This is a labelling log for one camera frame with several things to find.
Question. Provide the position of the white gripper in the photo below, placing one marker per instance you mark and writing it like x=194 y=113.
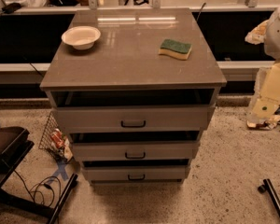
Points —
x=278 y=36

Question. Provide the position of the green and yellow sponge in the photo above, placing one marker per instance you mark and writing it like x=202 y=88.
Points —
x=175 y=49

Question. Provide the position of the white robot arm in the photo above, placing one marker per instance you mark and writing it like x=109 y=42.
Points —
x=268 y=33

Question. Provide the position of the white paper bowl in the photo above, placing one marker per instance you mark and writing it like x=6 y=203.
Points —
x=81 y=37

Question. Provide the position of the top grey drawer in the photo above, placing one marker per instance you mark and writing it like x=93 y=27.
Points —
x=127 y=119

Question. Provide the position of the black bar on floor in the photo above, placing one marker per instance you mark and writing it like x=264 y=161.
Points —
x=267 y=186

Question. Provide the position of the grey drawer cabinet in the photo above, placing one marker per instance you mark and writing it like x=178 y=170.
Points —
x=124 y=69

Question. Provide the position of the red snack packet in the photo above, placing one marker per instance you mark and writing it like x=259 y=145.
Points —
x=57 y=138

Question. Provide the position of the black cart stand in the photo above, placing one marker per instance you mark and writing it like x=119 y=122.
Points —
x=14 y=146

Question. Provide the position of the wire mesh basket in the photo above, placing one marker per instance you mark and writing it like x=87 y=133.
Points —
x=46 y=144

